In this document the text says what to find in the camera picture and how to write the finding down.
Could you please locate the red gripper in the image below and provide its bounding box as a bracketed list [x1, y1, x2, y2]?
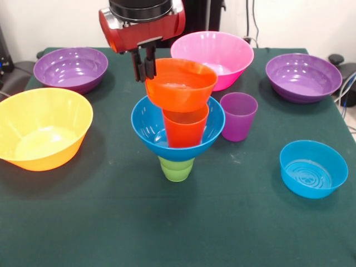
[98, 0, 186, 83]

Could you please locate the orange plastic bowl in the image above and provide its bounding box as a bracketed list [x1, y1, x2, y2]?
[145, 58, 218, 113]

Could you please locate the orange plastic cup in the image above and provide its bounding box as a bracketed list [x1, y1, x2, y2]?
[162, 103, 210, 148]

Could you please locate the deep blue plastic bowl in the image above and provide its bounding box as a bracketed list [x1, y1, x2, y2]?
[131, 94, 226, 162]

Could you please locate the purple plastic bowl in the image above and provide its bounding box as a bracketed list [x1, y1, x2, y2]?
[33, 47, 109, 95]
[265, 53, 343, 104]

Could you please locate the pink plastic bowl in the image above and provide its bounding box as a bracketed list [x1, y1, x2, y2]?
[170, 31, 255, 92]

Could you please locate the green plastic cup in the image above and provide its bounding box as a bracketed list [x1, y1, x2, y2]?
[157, 155, 195, 183]

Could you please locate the purple plastic cup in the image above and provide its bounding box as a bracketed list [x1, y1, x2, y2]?
[221, 92, 259, 142]

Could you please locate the yellow plastic bowl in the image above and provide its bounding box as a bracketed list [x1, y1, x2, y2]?
[0, 87, 94, 172]

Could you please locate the black device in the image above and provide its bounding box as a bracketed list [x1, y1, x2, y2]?
[0, 24, 14, 75]

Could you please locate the dark green table cloth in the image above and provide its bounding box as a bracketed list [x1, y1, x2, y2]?
[0, 47, 356, 267]

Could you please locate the black round knob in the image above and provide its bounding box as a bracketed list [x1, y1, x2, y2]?
[328, 54, 345, 67]

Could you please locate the low blue plastic bowl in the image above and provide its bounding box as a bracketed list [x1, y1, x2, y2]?
[279, 140, 349, 199]

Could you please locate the grey wall cable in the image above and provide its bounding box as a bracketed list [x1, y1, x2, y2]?
[251, 0, 260, 44]

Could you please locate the white cable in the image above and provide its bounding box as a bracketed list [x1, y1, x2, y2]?
[333, 72, 356, 104]

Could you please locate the blue cable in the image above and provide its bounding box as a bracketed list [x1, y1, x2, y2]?
[340, 71, 356, 108]

